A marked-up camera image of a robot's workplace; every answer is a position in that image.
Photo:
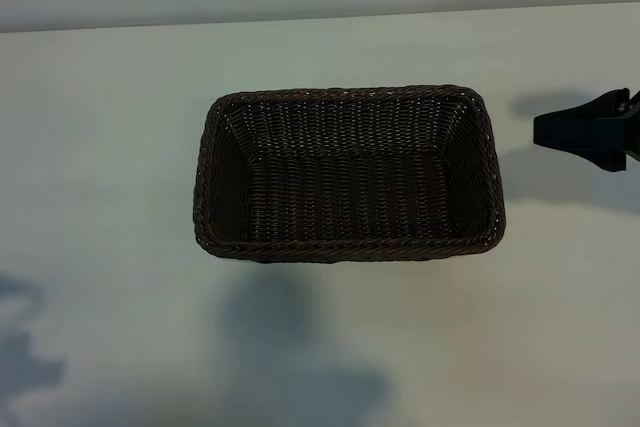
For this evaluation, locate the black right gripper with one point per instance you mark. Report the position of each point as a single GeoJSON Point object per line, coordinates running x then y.
{"type": "Point", "coordinates": [635, 136]}

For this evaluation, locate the dark brown wicker basket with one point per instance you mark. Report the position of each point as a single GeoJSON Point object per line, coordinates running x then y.
{"type": "Point", "coordinates": [350, 187]}

